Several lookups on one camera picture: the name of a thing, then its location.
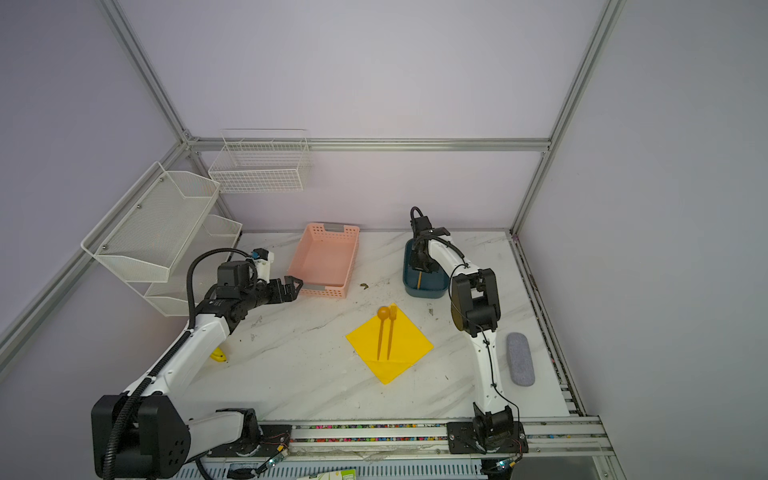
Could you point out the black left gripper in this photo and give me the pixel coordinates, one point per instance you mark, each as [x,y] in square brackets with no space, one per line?
[290,293]

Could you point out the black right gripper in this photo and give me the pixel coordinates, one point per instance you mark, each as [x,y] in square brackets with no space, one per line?
[415,265]

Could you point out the yellow plastic knife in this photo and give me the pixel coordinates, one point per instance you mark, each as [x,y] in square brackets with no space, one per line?
[393,315]

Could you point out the yellow plastic spoon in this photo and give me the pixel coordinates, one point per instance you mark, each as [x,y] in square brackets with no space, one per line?
[383,314]

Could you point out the yellow paper napkin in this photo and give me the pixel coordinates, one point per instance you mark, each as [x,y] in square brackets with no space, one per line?
[409,347]

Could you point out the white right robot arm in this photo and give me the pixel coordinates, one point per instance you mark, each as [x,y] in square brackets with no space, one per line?
[476,312]

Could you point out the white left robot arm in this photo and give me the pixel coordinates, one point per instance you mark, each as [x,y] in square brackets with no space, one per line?
[140,433]

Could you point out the pink perforated plastic basket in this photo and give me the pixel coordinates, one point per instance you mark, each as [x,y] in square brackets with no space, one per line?
[324,259]

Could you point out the teal oval plastic tub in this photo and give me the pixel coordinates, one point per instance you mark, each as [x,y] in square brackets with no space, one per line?
[426,285]

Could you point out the yellow banana toy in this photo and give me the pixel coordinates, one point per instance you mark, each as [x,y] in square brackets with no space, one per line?
[218,355]

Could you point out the white mesh shelf upper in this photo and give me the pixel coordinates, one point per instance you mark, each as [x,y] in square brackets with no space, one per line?
[143,237]

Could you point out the grey oval case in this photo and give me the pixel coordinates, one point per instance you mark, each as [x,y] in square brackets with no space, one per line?
[520,360]

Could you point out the white wire wall basket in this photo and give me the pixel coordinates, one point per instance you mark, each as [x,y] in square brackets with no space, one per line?
[262,161]

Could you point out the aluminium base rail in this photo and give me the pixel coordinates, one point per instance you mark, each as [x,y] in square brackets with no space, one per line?
[374,440]

